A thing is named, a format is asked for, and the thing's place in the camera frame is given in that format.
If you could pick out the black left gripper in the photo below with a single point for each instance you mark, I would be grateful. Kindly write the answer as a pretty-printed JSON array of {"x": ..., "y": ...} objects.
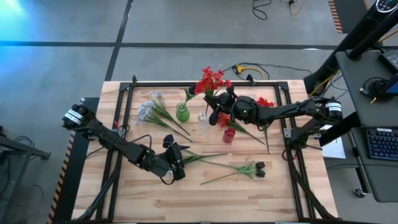
[{"x": 174, "y": 157}]

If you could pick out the yellow power plug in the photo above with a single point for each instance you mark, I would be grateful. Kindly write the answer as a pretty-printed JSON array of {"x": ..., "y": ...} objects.
[{"x": 239, "y": 69}]

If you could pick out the black side stand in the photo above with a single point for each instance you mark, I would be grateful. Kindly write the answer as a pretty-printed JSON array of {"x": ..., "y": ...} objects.
[{"x": 18, "y": 149}]

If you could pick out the black tower fan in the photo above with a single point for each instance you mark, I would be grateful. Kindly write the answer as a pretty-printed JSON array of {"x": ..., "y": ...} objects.
[{"x": 335, "y": 62}]

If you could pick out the black hazard striped mat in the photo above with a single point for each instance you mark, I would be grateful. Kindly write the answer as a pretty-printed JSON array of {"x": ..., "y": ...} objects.
[
  {"x": 345, "y": 15},
  {"x": 77, "y": 174}
]

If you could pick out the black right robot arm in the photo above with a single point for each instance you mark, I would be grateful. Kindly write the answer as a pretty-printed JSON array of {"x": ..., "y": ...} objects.
[{"x": 280, "y": 112}]

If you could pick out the grey side desk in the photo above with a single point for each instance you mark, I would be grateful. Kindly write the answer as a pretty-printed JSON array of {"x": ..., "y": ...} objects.
[{"x": 357, "y": 77}]

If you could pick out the black aluminium table frame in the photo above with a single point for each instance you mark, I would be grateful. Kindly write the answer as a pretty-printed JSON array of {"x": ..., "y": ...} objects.
[{"x": 202, "y": 84}]

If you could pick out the clear glass vase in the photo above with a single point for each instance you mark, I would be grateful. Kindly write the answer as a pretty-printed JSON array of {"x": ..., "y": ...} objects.
[{"x": 204, "y": 121}]

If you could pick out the green glass vase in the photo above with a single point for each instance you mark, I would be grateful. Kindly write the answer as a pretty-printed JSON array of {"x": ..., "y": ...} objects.
[{"x": 183, "y": 113}]

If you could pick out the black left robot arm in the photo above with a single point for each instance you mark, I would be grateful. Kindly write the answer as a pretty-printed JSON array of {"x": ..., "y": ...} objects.
[{"x": 109, "y": 140}]

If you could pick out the black round pole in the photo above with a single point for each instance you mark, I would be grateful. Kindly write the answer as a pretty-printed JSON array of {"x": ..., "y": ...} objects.
[{"x": 373, "y": 40}]

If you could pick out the white artificial flower bunch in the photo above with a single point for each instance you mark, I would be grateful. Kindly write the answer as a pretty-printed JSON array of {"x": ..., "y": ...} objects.
[
  {"x": 143, "y": 112},
  {"x": 202, "y": 156},
  {"x": 157, "y": 96}
]

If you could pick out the black backlit keyboard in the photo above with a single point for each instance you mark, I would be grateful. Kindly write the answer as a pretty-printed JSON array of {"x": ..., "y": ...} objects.
[{"x": 384, "y": 144}]

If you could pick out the black artificial tulip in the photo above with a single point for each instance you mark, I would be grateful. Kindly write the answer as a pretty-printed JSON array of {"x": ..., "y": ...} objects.
[
  {"x": 260, "y": 164},
  {"x": 191, "y": 90},
  {"x": 260, "y": 173}
]

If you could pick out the red artificial flower bunch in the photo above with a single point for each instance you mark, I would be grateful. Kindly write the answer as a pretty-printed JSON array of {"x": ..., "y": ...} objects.
[
  {"x": 264, "y": 102},
  {"x": 223, "y": 119},
  {"x": 211, "y": 81}
]

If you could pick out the red glass vase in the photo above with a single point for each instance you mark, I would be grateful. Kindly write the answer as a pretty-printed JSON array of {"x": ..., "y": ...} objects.
[{"x": 229, "y": 135}]

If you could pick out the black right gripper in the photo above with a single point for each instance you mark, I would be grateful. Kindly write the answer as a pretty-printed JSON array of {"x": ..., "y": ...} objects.
[{"x": 225, "y": 101}]

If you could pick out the desk caster wheel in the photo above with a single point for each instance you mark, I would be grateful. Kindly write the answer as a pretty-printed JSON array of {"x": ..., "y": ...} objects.
[{"x": 359, "y": 193}]

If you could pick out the dark laptop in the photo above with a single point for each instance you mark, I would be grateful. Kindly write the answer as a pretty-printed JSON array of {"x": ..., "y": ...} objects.
[{"x": 390, "y": 60}]

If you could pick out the white paper sheet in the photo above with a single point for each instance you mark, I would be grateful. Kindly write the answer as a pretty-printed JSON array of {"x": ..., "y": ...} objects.
[{"x": 333, "y": 149}]

